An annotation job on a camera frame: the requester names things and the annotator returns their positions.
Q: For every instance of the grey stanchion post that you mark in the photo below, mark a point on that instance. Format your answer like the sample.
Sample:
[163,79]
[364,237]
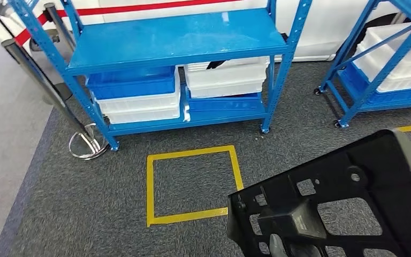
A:
[58,25]

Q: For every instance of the blue plastic bin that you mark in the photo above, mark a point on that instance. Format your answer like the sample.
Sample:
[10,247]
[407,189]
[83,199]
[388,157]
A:
[131,83]
[404,95]
[223,104]

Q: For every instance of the blue metal shelf rack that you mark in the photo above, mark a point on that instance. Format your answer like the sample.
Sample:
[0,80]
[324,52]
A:
[173,39]

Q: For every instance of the red barrier belt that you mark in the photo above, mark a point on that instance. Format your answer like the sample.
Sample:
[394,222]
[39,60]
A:
[30,37]
[138,7]

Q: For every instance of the blue wheeled shelf rack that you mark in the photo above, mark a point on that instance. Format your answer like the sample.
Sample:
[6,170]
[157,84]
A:
[368,92]

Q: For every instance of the white car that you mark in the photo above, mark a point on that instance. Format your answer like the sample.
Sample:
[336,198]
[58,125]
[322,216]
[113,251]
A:
[315,28]

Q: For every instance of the yellow floor tape square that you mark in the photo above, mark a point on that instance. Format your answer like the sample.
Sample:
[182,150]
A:
[191,215]

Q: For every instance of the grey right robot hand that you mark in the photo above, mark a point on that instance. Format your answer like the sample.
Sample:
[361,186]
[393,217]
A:
[279,246]

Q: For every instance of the black plastic plate holder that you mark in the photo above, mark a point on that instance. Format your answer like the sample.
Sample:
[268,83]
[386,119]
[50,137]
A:
[333,170]

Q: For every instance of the stanchion with chrome base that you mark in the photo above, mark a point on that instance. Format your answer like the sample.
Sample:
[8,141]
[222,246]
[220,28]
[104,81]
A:
[42,87]

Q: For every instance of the black plastic piece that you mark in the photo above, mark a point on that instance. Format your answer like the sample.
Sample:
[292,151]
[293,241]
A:
[216,65]

